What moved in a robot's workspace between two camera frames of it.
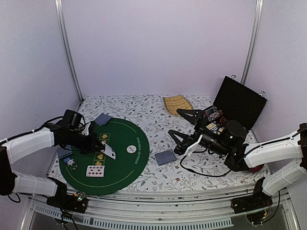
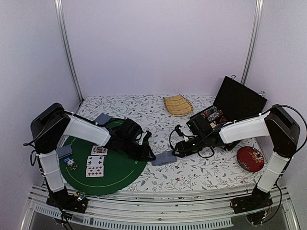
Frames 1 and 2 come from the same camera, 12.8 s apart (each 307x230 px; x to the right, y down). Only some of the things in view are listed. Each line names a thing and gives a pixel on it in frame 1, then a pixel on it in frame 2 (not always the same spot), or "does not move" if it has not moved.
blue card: [102, 119] does not move
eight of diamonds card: [94, 170] does not move
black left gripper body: [84, 143] to [139, 154]
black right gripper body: [200, 127] to [185, 151]
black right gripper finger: [172, 133] to [175, 153]
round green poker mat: [95, 173] does not move
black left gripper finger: [96, 148] to [151, 155]
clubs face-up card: [108, 151] to [95, 160]
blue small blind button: [66, 159] does not move
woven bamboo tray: [173, 103] does not move
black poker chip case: [235, 101] does not move
